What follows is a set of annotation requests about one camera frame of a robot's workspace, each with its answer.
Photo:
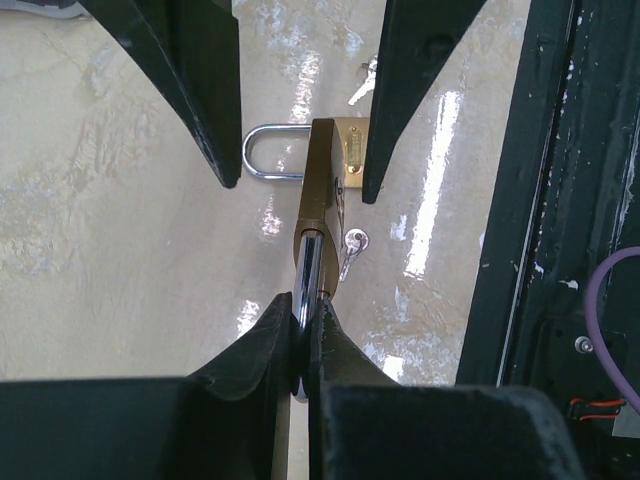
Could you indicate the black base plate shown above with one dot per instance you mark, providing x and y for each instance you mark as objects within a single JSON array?
[{"x": 566, "y": 197}]

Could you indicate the blue zigzag pouch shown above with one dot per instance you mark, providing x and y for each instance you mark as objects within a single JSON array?
[{"x": 55, "y": 9}]

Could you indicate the silver key pair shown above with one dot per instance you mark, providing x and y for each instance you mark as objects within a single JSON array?
[{"x": 356, "y": 241}]

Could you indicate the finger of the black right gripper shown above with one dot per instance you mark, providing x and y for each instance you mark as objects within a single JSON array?
[
  {"x": 417, "y": 39},
  {"x": 190, "y": 51}
]

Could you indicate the large brass padlock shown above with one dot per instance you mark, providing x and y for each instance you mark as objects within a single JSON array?
[{"x": 317, "y": 239}]

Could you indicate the brass padlock with keys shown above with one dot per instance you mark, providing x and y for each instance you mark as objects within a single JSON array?
[{"x": 353, "y": 133}]

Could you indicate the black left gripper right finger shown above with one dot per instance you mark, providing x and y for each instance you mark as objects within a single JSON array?
[{"x": 363, "y": 425}]

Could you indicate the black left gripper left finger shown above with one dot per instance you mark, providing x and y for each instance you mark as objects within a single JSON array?
[{"x": 227, "y": 420}]

